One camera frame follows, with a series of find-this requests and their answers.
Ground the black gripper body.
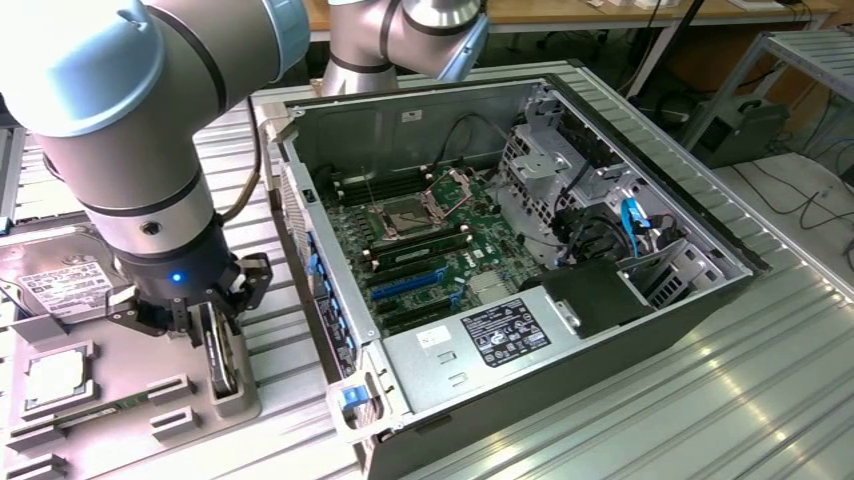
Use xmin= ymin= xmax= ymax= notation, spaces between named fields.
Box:
xmin=111 ymin=218 xmax=243 ymax=302

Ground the graphics card with metal bracket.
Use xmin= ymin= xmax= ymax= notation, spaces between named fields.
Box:
xmin=198 ymin=299 xmax=243 ymax=399

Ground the blue expansion slot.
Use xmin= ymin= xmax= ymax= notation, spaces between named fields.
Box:
xmin=368 ymin=271 xmax=450 ymax=302

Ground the black expansion slot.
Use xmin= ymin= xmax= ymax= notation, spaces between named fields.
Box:
xmin=378 ymin=293 xmax=463 ymax=322

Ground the black RAM slot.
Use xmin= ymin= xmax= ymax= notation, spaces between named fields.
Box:
xmin=338 ymin=182 xmax=430 ymax=207
xmin=332 ymin=171 xmax=428 ymax=195

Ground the grey parts rack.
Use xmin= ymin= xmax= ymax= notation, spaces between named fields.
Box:
xmin=0 ymin=294 xmax=264 ymax=480

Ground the silver hard disk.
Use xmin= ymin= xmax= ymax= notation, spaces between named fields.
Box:
xmin=0 ymin=224 xmax=135 ymax=322

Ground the silver CPU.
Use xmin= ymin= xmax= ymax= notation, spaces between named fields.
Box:
xmin=24 ymin=349 xmax=92 ymax=402

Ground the green RAM stick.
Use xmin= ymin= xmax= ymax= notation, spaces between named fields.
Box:
xmin=52 ymin=392 xmax=152 ymax=434
xmin=371 ymin=233 xmax=473 ymax=267

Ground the CPU socket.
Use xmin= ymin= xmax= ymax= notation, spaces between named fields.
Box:
xmin=371 ymin=196 xmax=436 ymax=237

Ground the blue disk carrier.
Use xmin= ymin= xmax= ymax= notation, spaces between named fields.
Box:
xmin=0 ymin=212 xmax=92 ymax=239

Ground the blue plastic clip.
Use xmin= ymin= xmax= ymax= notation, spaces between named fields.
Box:
xmin=338 ymin=386 xmax=370 ymax=412

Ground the silver power supply unit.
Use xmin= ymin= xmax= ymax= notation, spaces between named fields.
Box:
xmin=378 ymin=287 xmax=593 ymax=419

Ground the green motherboard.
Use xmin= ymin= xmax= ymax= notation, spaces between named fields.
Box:
xmin=319 ymin=164 xmax=555 ymax=336

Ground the metal socket cover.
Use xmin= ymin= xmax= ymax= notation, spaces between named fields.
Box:
xmin=422 ymin=166 xmax=474 ymax=222

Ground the silver chipset heat sink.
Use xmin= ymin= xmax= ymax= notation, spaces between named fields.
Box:
xmin=465 ymin=271 xmax=521 ymax=302

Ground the large silver disk bay cage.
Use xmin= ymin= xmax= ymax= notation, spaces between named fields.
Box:
xmin=495 ymin=82 xmax=643 ymax=242

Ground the black plastic shroud box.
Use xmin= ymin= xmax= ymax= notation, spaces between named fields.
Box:
xmin=541 ymin=258 xmax=659 ymax=342

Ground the open black PC case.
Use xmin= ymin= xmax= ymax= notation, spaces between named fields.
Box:
xmin=266 ymin=72 xmax=770 ymax=480

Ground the small silver disk bay cage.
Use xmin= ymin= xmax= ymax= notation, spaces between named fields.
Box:
xmin=615 ymin=236 xmax=730 ymax=312

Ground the black box device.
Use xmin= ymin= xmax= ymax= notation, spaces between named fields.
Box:
xmin=693 ymin=97 xmax=793 ymax=169

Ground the metal slat shelf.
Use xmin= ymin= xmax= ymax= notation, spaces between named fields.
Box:
xmin=679 ymin=29 xmax=854 ymax=151

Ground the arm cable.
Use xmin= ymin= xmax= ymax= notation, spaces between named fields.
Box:
xmin=219 ymin=97 xmax=263 ymax=224

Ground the tall grey corner bracket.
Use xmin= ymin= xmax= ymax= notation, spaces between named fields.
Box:
xmin=251 ymin=103 xmax=306 ymax=194

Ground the grey metal frame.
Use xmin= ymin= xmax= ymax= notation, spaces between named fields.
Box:
xmin=0 ymin=124 xmax=28 ymax=219

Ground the short grey corner bracket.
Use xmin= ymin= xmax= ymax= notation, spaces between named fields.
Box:
xmin=324 ymin=369 xmax=392 ymax=446

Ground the black looped wire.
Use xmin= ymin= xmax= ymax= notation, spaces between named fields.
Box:
xmin=428 ymin=112 xmax=510 ymax=170

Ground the wooden desk with white frame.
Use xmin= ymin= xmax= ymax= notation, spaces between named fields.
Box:
xmin=303 ymin=0 xmax=334 ymax=44
xmin=486 ymin=0 xmax=837 ymax=101

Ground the blue wire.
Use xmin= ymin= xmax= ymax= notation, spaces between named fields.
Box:
xmin=618 ymin=196 xmax=643 ymax=260

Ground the black red wire bundle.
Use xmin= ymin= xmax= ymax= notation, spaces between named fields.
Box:
xmin=638 ymin=211 xmax=690 ymax=247

